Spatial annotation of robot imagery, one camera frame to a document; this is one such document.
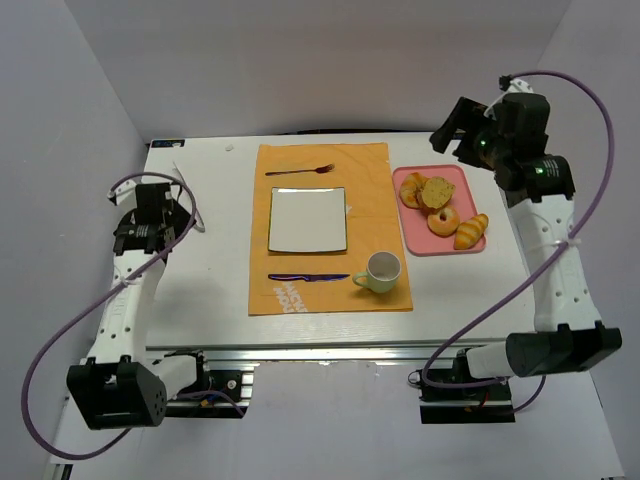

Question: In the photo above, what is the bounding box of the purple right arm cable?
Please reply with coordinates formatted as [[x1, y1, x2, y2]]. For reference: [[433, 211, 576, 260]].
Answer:
[[407, 70, 615, 414]]

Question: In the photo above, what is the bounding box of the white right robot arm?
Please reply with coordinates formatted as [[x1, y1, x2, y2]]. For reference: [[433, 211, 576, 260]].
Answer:
[[420, 74, 622, 390]]

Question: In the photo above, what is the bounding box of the seeded bread slice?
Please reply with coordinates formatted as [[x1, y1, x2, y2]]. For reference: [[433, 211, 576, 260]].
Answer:
[[419, 176, 456, 210]]

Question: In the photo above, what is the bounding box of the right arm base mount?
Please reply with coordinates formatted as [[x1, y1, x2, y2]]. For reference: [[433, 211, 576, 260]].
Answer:
[[417, 349, 515, 425]]

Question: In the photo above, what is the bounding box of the black logo sticker left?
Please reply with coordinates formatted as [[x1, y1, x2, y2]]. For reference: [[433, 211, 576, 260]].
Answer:
[[150, 139, 185, 149]]

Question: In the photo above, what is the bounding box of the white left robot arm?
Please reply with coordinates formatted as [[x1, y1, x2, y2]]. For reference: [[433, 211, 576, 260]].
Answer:
[[66, 174, 206, 430]]

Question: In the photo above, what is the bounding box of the twisted glazed bun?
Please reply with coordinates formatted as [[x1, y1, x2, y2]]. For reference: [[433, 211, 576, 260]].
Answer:
[[399, 172, 428, 209]]

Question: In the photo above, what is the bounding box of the pink tray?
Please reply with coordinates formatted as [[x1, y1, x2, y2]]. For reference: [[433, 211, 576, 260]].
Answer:
[[392, 164, 486, 257]]

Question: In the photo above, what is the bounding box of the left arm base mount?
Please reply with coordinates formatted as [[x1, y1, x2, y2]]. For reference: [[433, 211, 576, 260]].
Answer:
[[166, 350, 249, 419]]

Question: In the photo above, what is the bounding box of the blue iridescent knife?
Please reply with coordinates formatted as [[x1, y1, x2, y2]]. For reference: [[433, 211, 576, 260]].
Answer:
[[267, 274, 350, 283]]

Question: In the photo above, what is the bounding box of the white square plate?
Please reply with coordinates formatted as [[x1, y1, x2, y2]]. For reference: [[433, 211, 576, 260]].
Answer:
[[268, 187, 348, 254]]

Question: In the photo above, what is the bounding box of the sugared ring donut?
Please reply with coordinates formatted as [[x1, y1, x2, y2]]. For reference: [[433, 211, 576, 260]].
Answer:
[[427, 206, 460, 237]]

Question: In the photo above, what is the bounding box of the striped croissant roll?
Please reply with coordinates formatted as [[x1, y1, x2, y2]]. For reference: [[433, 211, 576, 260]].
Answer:
[[454, 214, 489, 250]]

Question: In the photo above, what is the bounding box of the pale green mug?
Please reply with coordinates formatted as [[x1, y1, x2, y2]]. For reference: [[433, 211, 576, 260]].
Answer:
[[352, 251, 402, 294]]

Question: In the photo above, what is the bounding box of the metal fork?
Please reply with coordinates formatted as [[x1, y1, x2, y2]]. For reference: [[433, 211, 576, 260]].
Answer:
[[265, 164, 335, 176]]

